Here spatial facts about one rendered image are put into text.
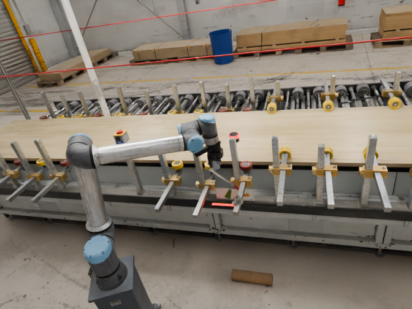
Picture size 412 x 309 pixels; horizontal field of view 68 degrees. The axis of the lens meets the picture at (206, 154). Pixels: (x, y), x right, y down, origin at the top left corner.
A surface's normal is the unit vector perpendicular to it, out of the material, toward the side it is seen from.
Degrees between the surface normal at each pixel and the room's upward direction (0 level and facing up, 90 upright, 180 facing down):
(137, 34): 90
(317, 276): 0
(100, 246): 5
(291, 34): 90
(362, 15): 90
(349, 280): 0
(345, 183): 90
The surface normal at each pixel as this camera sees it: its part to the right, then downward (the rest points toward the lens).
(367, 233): -0.26, 0.55
